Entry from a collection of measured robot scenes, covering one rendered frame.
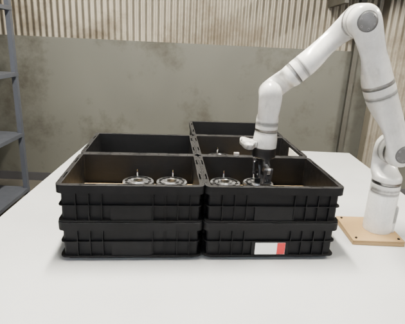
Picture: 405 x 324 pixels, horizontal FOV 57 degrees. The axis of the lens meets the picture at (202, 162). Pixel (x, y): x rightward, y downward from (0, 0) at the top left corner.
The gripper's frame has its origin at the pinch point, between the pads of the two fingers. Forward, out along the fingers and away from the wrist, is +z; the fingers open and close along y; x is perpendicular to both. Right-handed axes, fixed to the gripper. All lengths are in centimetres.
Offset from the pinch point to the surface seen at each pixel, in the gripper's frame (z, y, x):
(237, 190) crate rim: -6.4, -17.8, 12.6
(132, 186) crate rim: -6.9, -15.9, 40.9
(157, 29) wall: -54, 223, 26
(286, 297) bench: 15.5, -35.5, 2.4
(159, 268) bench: 15.8, -20.1, 33.7
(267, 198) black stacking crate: -3.8, -17.3, 3.5
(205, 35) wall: -51, 217, -14
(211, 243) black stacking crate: 10.8, -16.3, 18.4
